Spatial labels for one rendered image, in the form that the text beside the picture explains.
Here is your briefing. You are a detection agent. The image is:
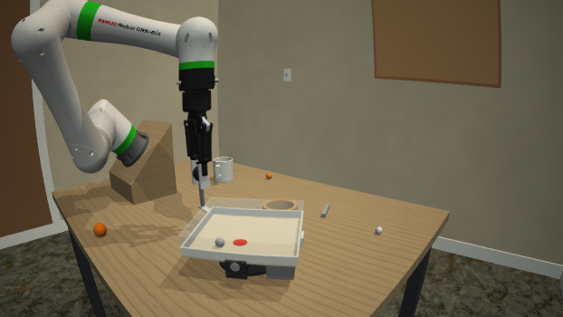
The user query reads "orange ball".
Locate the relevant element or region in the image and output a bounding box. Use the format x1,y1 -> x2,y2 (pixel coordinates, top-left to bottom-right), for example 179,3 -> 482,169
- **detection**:
93,223 -> 107,237

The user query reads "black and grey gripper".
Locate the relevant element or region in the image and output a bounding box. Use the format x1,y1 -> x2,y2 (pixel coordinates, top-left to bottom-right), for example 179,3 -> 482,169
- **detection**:
182,91 -> 213,189

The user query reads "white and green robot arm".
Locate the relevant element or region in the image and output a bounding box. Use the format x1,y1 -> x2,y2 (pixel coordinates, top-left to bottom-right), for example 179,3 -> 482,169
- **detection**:
11,0 -> 219,174

